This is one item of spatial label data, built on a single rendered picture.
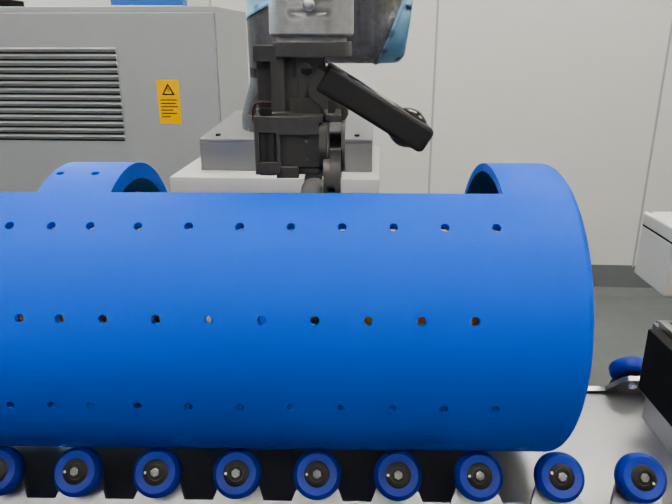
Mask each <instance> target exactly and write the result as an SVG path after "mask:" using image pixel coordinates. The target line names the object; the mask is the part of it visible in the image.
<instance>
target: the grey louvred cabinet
mask: <svg viewBox="0 0 672 504"><path fill-rule="evenodd" d="M245 16H246V13H245V12H242V11H237V10H232V9H227V8H222V7H217V6H35V7H0V192H38V190H39V188H40V187H41V185H42V184H43V183H44V181H45V180H46V179H47V178H48V177H49V175H50V174H51V173H53V172H54V171H55V170H56V169H57V168H59V167H61V166H62V165H64V164H67V163H70V162H143V163H146V164H148V165H150V166H151V167H152V168H153V169H154V170H155V171H156V172H157V173H158V175H159V176H160V178H161V179H162V181H163V183H164V185H165V187H166V190H167V192H171V187H170V177H171V176H172V175H174V174H175V173H177V172H178V171H180V170H181V169H183V168H184V167H186V166H187V165H189V164H190V163H192V162H193V161H195V160H196V159H198V158H199V157H201V154H200V141H199V139H200V138H201V137H202V136H204V135H205V134H206V133H208V132H209V131H210V130H211V129H213V128H214V127H215V126H217V125H218V124H219V123H220V122H222V121H223V120H224V119H226V118H227V117H228V116H229V115H231V114H232V113H233V112H235V111H236V110H243V108H244V104H245V100H246V96H247V92H248V88H249V78H248V55H247V32H246V20H245Z"/></svg>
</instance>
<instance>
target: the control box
mask: <svg viewBox="0 0 672 504"><path fill-rule="evenodd" d="M642 223H643V225H642V228H641V234H640V240H639V247H638V253H637V259H636V265H635V273H636V274H637V275H638V276H640V277H641V278H642V279H643V280H645V281H646V282H647V283H648V284H649V285H651V286H652V287H653V288H654V289H656V290H657V291H658V292H659V293H661V294H662V295H663V296H665V297H672V212H652V211H649V212H644V215H643V221H642Z"/></svg>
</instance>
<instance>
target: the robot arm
mask: <svg viewBox="0 0 672 504"><path fill-rule="evenodd" d="M412 5H413V0H246V16H245V20H247V35H248V52H249V68H250V84H249V88H248V92H247V96H246V100H245V104H244V108H243V112H242V128H243V129H244V130H246V131H249V132H253V133H254V144H255V165H256V175H277V178H299V174H305V177H304V183H303V185H302V187H301V193H341V171H342V170H345V130H346V118H347V116H348V109H349V110H350V111H352V112H354V113H355V114H357V115H359V116H360V117H362V118H363V119H365V120H367V121H368V122H370V123H372V124H373V125H375V126H376V127H378V128H380V129H381V130H383V131H384V132H386V133H388V135H389V136H390V138H391V140H392V141H393V142H394V143H395V144H397V145H398V146H401V147H409V148H412V149H414V150H415V151H417V152H421V151H423V150H424V149H425V147H426V146H427V144H428V143H429V141H430V140H431V138H432V136H433V134H434V132H433V130H432V128H431V127H430V126H429V125H428V124H427V121H426V119H425V117H424V116H423V114H422V113H421V112H419V111H418V110H416V109H414V108H405V107H404V108H403V107H401V106H399V105H398V104H396V103H395V102H393V101H391V100H390V99H388V98H387V97H385V96H384V95H382V94H380V93H379V92H377V91H376V90H374V89H372V88H371V87H369V86H368V85H366V84H364V83H363V82H361V81H360V80H358V79H357V78H355V77H353V76H352V75H350V74H349V73H347V72H345V71H344V70H342V69H341V68H339V67H338V66H336V65H334V64H333V63H371V64H374V65H378V64H379V63H396V62H398V61H400V60H401V59H402V58H403V56H404V54H405V50H406V44H407V38H408V31H409V25H410V18H411V11H412ZM326 63H328V65H326ZM322 176H323V180H322Z"/></svg>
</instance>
